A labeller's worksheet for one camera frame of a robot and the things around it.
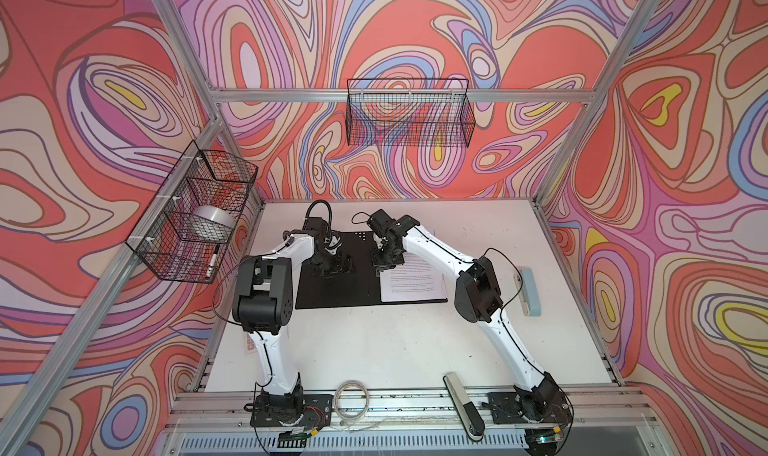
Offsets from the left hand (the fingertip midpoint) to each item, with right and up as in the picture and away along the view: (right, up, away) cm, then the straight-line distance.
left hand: (346, 269), depth 98 cm
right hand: (+12, -1, -1) cm, 12 cm away
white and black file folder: (+5, -6, -1) cm, 8 cm away
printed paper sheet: (+24, -3, 0) cm, 24 cm away
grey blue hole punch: (+57, -4, -7) cm, 57 cm away
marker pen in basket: (-30, +6, -25) cm, 39 cm away
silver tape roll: (-29, +16, -25) cm, 42 cm away
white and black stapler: (+33, -31, -30) cm, 54 cm away
